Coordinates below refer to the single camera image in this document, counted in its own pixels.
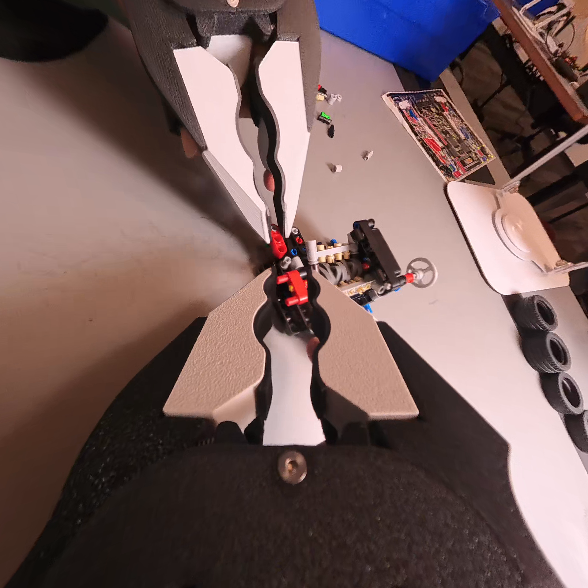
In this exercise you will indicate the light grey lego connector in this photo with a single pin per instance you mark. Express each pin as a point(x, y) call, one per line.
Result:
point(335, 98)

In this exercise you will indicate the wooden side table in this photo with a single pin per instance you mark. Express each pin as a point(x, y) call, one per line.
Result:
point(544, 69)

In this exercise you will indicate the person's right hand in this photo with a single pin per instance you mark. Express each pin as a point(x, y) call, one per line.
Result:
point(312, 349)

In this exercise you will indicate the person's left hand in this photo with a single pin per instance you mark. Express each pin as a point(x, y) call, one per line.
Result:
point(189, 146)

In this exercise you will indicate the lego car chassis assembly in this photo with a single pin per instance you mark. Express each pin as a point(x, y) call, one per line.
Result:
point(376, 252)

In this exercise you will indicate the red lego beam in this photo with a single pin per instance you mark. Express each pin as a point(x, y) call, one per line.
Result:
point(278, 242)

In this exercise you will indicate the green and black lego piece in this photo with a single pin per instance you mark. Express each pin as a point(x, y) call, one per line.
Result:
point(325, 117)

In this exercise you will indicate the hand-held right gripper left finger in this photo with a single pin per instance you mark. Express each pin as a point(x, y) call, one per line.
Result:
point(216, 367)

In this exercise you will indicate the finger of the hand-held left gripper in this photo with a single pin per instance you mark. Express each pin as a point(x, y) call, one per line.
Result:
point(289, 101)
point(211, 101)

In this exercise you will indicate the blue plastic parts bin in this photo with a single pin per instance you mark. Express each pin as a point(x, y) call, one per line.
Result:
point(404, 32)

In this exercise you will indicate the lego sticker sheet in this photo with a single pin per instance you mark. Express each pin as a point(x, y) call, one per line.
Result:
point(441, 133)

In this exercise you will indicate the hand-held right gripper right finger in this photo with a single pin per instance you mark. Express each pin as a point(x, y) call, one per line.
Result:
point(367, 372)

